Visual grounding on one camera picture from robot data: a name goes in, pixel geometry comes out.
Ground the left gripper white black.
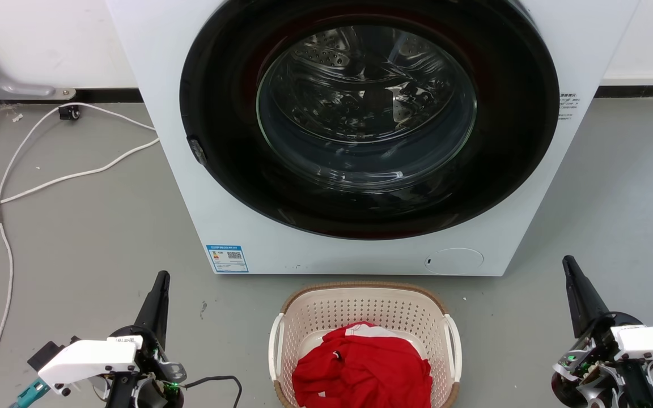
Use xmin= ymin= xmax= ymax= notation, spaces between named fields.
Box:
xmin=37 ymin=270 xmax=188 ymax=408

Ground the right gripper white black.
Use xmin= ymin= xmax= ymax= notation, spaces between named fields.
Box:
xmin=551 ymin=255 xmax=653 ymax=408

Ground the beige perforated plastic laundry basket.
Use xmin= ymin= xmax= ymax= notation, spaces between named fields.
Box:
xmin=268 ymin=282 xmax=463 ymax=408

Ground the blue energy label sticker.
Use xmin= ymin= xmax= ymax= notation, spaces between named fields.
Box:
xmin=206 ymin=244 xmax=249 ymax=274

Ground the white front-load washing machine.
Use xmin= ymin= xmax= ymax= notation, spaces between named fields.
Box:
xmin=105 ymin=0 xmax=642 ymax=277

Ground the round white drain filter cover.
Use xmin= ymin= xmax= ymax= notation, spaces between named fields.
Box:
xmin=424 ymin=248 xmax=485 ymax=276

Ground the grey washer door latch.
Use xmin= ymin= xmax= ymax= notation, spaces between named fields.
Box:
xmin=188 ymin=137 xmax=207 ymax=166

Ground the round black glass washer door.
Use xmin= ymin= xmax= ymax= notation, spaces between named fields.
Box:
xmin=179 ymin=0 xmax=561 ymax=240

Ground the red garment with white trim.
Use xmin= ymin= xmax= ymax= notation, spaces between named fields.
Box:
xmin=292 ymin=321 xmax=434 ymax=408

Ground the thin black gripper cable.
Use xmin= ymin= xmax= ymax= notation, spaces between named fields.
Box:
xmin=182 ymin=375 xmax=243 ymax=408

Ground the teal cable connector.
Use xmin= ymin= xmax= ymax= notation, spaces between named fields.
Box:
xmin=9 ymin=378 xmax=50 ymax=408

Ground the white power cable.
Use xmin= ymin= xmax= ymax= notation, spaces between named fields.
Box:
xmin=0 ymin=138 xmax=160 ymax=217

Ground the long white cable with connector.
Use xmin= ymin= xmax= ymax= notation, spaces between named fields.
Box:
xmin=0 ymin=103 xmax=158 ymax=408

